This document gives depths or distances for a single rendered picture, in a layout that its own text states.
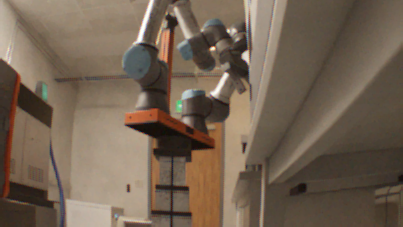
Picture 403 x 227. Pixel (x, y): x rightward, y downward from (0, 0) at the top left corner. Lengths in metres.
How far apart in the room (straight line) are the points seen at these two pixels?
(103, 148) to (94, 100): 0.79
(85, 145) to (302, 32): 5.31
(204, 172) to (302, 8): 4.86
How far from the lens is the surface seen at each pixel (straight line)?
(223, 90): 1.86
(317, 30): 0.27
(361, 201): 1.43
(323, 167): 0.82
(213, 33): 1.33
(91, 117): 5.59
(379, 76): 0.21
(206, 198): 5.03
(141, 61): 1.35
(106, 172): 5.32
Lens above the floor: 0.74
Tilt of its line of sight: 18 degrees up
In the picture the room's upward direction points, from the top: 1 degrees clockwise
